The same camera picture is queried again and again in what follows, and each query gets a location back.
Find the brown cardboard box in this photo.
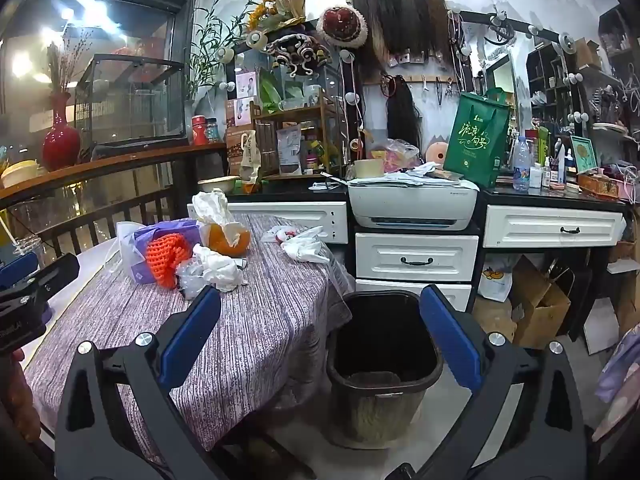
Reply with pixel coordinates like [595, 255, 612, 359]
[509, 254, 572, 350]

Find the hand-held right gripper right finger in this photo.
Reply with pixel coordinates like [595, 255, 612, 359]
[385, 284, 587, 480]

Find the purple plastic bag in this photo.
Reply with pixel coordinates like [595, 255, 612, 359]
[117, 219, 202, 286]

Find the clear water bottle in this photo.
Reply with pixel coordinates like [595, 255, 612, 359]
[512, 135, 532, 192]

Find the wall mirror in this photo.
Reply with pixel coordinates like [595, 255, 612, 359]
[482, 52, 519, 112]

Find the green tote bag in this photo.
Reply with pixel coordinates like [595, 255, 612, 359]
[443, 90, 511, 189]

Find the white crumpled tissue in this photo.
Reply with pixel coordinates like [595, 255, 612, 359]
[192, 243, 249, 293]

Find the black hair wig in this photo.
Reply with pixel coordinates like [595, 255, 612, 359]
[385, 74, 424, 147]

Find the yellow bowl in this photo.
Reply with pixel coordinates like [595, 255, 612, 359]
[0, 159, 40, 189]

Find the purple cloth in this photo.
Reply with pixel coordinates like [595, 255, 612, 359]
[594, 324, 640, 407]

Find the purple striped tablecloth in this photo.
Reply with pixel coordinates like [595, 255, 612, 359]
[24, 212, 354, 467]

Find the cream bowl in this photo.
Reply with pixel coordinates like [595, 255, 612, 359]
[197, 175, 241, 195]

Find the pink round ornament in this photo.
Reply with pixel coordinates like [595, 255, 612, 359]
[425, 140, 451, 166]

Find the wooden railing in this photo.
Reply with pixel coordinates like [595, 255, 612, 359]
[0, 142, 228, 261]

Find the cream tape roll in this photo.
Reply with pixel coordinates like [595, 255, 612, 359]
[353, 158, 385, 179]

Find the orange foam net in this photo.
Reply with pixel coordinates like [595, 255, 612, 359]
[145, 233, 194, 290]

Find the row of brown hair wigs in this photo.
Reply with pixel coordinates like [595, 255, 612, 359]
[351, 0, 447, 70]

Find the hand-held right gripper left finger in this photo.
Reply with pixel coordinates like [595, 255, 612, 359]
[54, 285, 232, 480]

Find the person's left forearm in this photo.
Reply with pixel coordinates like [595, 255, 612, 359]
[0, 350, 42, 444]

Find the dark plastic trash bin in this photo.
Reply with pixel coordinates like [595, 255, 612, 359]
[326, 290, 445, 449]

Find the white printer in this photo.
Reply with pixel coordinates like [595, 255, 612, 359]
[348, 179, 479, 232]

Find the white paper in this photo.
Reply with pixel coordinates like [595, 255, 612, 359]
[192, 188, 237, 227]

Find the green framed picture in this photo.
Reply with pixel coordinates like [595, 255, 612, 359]
[569, 134, 599, 177]

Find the wooden shelf rack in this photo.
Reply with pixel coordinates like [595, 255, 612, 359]
[249, 102, 347, 180]

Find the red vase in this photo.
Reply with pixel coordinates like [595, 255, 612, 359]
[42, 91, 81, 172]

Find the red white wrapper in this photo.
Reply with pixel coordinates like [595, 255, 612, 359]
[262, 224, 297, 244]

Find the brown printed box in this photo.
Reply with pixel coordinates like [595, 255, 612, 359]
[224, 97, 256, 177]

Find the wide white drawer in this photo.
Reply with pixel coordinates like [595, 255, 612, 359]
[187, 201, 349, 245]

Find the sunflower bouquet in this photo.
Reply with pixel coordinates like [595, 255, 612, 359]
[247, 0, 307, 32]

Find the white plastic bag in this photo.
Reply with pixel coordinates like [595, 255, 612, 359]
[280, 226, 332, 265]

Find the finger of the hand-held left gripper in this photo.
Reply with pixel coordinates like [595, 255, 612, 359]
[0, 253, 81, 311]
[0, 252, 40, 290]

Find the glass terrarium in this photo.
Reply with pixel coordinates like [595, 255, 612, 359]
[74, 53, 186, 149]

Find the white bag orange print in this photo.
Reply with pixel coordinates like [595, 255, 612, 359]
[477, 254, 516, 303]

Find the red round headpiece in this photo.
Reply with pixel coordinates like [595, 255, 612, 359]
[318, 5, 369, 51]

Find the clear plastic wrap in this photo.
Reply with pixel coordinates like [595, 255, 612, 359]
[174, 259, 212, 302]

